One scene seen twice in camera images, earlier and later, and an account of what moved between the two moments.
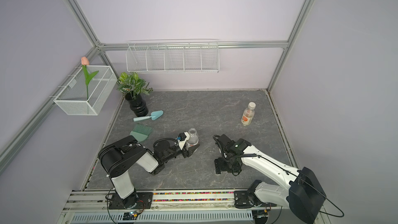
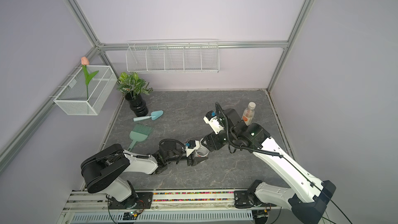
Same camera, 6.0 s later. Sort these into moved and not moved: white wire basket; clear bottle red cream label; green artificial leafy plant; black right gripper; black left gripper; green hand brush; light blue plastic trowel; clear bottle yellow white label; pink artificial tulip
Moved: black right gripper; black left gripper; clear bottle yellow white label
Not moved: white wire basket; green artificial leafy plant; pink artificial tulip; clear bottle red cream label; green hand brush; light blue plastic trowel
